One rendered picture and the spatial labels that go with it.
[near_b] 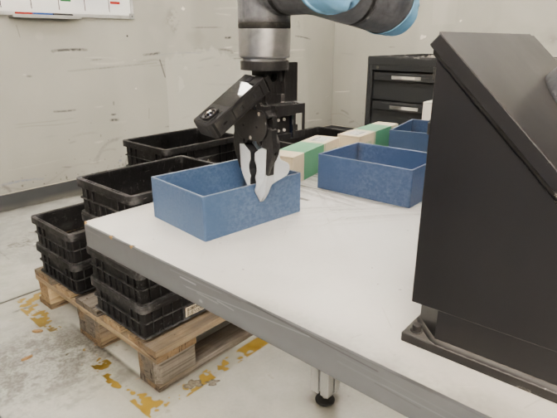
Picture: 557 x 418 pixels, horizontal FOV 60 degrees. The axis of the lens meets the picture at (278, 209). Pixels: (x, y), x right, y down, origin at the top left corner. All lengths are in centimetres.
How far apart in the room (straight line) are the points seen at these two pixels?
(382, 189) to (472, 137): 49
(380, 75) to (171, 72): 175
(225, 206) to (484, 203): 41
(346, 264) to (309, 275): 6
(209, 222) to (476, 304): 40
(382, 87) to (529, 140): 228
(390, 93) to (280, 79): 193
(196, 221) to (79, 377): 104
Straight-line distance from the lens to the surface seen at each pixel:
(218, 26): 414
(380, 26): 73
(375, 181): 90
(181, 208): 76
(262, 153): 72
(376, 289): 60
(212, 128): 67
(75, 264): 178
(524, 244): 43
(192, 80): 396
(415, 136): 123
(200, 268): 65
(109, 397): 159
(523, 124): 42
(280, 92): 75
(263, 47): 70
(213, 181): 89
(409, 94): 260
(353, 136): 121
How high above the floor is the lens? 98
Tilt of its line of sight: 19 degrees down
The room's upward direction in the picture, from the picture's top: straight up
